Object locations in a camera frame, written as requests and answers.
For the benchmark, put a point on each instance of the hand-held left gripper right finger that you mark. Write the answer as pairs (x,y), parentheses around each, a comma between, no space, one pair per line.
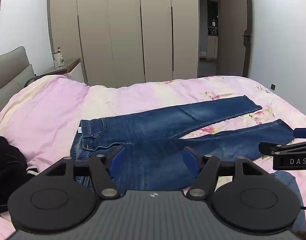
(189,157)

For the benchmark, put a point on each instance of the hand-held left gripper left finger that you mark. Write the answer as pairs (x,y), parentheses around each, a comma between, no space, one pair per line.
(118,158)

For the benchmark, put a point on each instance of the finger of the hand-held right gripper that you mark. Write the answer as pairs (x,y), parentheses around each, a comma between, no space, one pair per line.
(288,148)
(304,133)

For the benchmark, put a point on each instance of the blue denim pants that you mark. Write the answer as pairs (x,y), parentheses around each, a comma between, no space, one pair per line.
(148,130)

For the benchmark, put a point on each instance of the person's leg in light jeans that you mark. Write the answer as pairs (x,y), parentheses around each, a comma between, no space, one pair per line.
(290,185)

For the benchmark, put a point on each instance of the brown fuzzy garment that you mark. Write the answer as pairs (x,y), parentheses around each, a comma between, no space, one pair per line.
(304,235)

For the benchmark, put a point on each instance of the pink floral bed cover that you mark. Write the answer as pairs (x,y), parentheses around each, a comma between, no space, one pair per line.
(55,110)

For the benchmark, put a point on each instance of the wooden nightstand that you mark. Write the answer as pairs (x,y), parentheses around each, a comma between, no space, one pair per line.
(68,71)

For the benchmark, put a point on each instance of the black garment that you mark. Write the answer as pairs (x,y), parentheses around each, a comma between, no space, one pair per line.
(7,170)

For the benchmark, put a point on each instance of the clear bottle with green label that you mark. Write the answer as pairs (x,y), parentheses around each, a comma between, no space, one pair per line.
(61,56)

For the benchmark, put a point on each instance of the white bottle with red label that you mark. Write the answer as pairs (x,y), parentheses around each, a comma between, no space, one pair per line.
(56,58)

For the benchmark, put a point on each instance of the grey-brown door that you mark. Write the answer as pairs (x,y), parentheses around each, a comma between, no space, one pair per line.
(234,32)

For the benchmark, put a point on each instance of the beige wardrobe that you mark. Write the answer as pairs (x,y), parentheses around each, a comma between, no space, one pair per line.
(123,30)

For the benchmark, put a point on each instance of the hallway cabinet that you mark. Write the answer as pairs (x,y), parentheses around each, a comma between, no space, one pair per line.
(212,30)

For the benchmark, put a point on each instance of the grey padded headboard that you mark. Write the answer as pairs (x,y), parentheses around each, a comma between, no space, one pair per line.
(10,70)

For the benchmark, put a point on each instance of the black wall socket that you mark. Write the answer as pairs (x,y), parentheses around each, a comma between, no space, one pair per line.
(273,86)

